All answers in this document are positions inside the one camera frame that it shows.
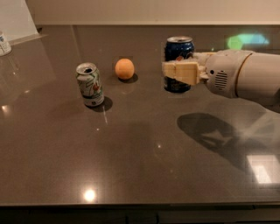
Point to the green white soda can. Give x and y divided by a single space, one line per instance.
89 82

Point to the white container at left edge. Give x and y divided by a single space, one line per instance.
5 46

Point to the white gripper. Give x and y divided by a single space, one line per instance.
224 72

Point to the blue pepsi can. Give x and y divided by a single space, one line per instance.
177 48

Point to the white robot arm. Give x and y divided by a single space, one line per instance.
249 75

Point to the orange fruit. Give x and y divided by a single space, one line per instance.
124 69

